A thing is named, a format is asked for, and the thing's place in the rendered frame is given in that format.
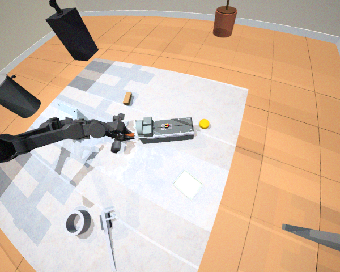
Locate small tan block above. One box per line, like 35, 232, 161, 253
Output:
123, 92, 132, 105

